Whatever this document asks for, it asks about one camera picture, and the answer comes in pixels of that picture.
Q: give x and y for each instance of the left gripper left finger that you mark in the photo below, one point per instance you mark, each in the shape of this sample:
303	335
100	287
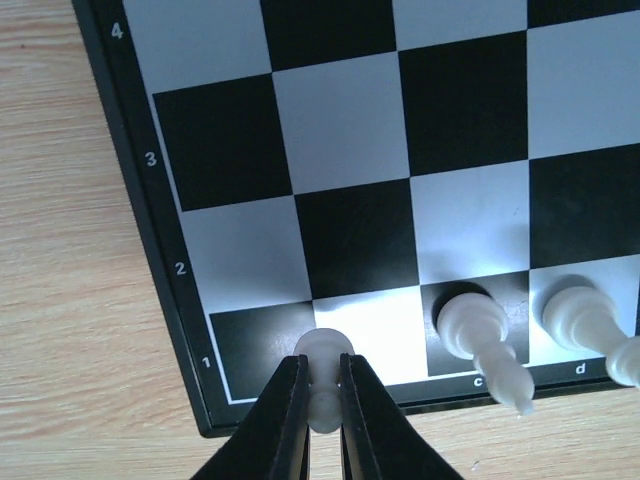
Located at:
273	440

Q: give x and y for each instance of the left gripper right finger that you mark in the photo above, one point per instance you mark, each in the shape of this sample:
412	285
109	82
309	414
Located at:
377	441

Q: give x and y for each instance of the white bishop piece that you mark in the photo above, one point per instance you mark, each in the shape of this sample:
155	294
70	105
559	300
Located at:
473	326

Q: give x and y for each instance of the white queen piece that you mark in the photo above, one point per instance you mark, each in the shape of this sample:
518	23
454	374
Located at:
584	318

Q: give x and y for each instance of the lone white pawn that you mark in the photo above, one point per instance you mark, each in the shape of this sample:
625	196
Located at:
323	348

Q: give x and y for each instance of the black and silver chessboard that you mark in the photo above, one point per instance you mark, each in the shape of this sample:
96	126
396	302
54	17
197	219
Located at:
354	164

